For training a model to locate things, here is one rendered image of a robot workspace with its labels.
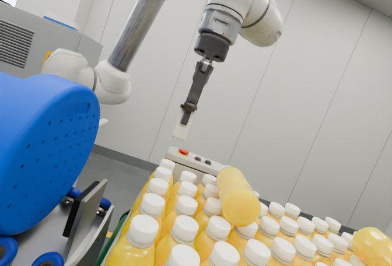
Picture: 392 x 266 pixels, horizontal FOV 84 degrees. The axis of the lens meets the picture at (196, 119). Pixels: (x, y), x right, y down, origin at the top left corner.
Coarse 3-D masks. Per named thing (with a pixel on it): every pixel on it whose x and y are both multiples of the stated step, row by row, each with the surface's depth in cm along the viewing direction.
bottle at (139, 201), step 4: (148, 188) 45; (144, 192) 45; (148, 192) 44; (140, 196) 45; (160, 196) 44; (164, 196) 45; (136, 200) 45; (140, 200) 44; (164, 200) 45; (136, 204) 44; (140, 204) 43; (164, 204) 45; (132, 208) 44; (136, 208) 43; (164, 208) 45; (132, 212) 44; (164, 212) 45; (164, 216) 45
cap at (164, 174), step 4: (160, 168) 53; (164, 168) 54; (156, 172) 51; (160, 172) 50; (164, 172) 51; (168, 172) 52; (156, 176) 51; (160, 176) 50; (164, 176) 50; (168, 176) 51; (164, 180) 51; (168, 180) 52
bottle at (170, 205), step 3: (177, 192) 48; (174, 195) 49; (177, 195) 49; (180, 195) 47; (171, 198) 49; (174, 198) 48; (177, 198) 48; (168, 201) 49; (171, 201) 48; (174, 201) 47; (168, 204) 48; (171, 204) 47; (174, 204) 47; (168, 207) 48; (171, 207) 47; (168, 210) 47
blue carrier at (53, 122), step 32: (0, 96) 31; (32, 96) 32; (64, 96) 35; (96, 96) 47; (0, 128) 29; (32, 128) 30; (64, 128) 39; (96, 128) 53; (0, 160) 28; (32, 160) 33; (64, 160) 43; (0, 192) 29; (32, 192) 36; (64, 192) 49; (0, 224) 31; (32, 224) 40
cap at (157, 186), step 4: (152, 180) 45; (156, 180) 45; (160, 180) 46; (152, 184) 43; (156, 184) 43; (160, 184) 44; (164, 184) 45; (168, 184) 45; (152, 188) 43; (156, 188) 43; (160, 188) 43; (164, 188) 44; (152, 192) 43; (156, 192) 43; (160, 192) 43; (164, 192) 44
